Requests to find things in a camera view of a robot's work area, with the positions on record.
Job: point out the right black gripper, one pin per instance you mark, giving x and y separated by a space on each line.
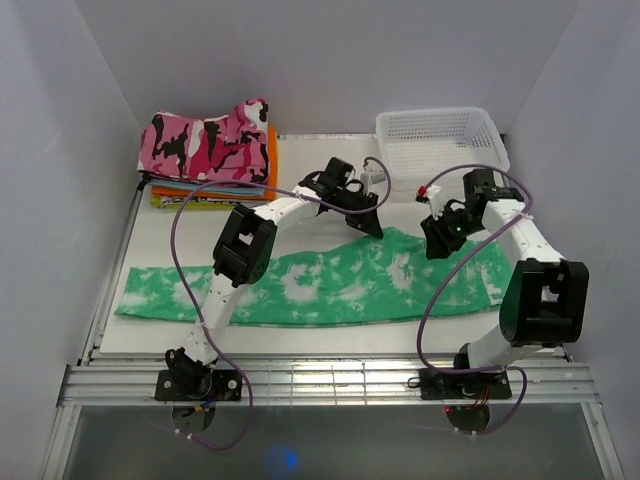
438 244

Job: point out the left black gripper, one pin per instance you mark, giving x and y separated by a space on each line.
367 222

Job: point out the green tie-dye trousers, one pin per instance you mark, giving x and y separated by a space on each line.
372 281

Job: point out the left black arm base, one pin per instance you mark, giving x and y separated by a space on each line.
217 385

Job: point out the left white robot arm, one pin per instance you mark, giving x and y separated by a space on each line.
244 248

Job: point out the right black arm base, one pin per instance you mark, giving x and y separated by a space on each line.
478 386

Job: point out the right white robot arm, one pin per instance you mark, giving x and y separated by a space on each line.
544 303

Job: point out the orange folded trousers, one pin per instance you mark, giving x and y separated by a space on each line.
271 179

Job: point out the pink camouflage folded trousers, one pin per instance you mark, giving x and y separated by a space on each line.
232 147

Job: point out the yellow patterned folded trousers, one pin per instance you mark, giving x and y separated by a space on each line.
201 203

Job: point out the light blue folded trousers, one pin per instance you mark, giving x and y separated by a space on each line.
227 190

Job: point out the white plastic basket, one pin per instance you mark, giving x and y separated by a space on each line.
416 145

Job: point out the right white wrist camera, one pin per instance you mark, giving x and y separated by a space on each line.
434 197

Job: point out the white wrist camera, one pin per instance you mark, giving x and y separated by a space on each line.
371 179
434 197

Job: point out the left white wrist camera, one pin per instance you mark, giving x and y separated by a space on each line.
371 179

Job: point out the aluminium frame rail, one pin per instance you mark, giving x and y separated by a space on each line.
289 382

